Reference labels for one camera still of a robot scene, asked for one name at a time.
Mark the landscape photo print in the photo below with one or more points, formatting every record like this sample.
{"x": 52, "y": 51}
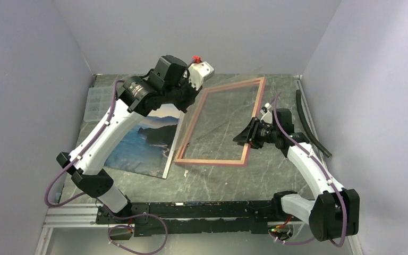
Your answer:
{"x": 148, "y": 147}

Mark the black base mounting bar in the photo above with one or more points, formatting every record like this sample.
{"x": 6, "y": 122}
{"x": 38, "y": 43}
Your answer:
{"x": 157, "y": 226}

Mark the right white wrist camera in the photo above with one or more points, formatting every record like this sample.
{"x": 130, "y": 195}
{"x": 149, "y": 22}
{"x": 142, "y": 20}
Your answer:
{"x": 266, "y": 107}

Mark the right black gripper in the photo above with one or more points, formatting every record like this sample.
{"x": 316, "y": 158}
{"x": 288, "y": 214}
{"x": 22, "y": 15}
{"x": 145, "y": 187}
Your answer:
{"x": 249, "y": 134}

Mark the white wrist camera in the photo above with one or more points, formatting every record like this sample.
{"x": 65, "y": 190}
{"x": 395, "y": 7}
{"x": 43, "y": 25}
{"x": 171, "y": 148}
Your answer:
{"x": 266, "y": 107}
{"x": 199, "y": 72}

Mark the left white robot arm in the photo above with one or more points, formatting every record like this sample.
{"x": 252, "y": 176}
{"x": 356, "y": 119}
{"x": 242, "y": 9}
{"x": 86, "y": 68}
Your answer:
{"x": 171, "y": 81}

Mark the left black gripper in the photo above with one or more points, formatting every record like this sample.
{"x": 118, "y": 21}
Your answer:
{"x": 193, "y": 93}

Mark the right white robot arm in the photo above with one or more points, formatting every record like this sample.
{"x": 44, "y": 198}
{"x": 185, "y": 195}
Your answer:
{"x": 333, "y": 213}

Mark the clear acrylic sheet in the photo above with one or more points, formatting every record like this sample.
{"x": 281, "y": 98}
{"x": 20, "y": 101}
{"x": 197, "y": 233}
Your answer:
{"x": 225, "y": 112}

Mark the wooden picture frame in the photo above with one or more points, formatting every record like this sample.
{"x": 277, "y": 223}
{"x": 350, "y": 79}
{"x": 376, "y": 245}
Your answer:
{"x": 178, "y": 159}

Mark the aluminium rail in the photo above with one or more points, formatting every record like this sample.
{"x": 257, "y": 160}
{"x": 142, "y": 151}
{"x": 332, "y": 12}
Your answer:
{"x": 95, "y": 214}

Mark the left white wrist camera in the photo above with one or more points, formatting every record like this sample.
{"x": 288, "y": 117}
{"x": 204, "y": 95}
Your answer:
{"x": 199, "y": 72}

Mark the clear plastic organizer box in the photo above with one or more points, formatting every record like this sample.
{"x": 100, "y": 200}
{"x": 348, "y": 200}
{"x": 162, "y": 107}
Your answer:
{"x": 98, "y": 102}

